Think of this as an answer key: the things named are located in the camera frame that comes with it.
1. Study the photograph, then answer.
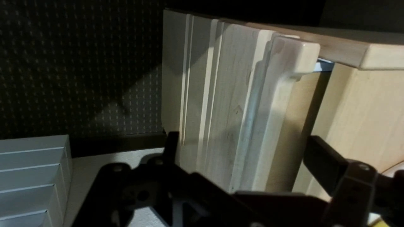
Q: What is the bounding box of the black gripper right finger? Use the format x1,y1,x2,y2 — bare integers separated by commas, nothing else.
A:
302,134,379,227

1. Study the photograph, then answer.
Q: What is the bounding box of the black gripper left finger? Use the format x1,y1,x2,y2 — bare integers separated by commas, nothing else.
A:
138,129,232,199

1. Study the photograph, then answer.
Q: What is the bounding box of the thin wooden cabinet drawer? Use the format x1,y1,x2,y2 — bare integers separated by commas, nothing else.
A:
229,32,335,195

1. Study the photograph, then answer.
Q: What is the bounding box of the light wooden drawer cabinet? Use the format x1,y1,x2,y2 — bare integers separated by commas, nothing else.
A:
161,7,404,200

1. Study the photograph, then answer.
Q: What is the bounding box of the medium wooden cabinet drawer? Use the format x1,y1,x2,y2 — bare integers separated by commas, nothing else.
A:
198,17,277,190

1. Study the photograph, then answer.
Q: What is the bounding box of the white ribbed radiator unit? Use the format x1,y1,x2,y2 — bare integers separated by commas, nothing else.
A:
0,133,74,227

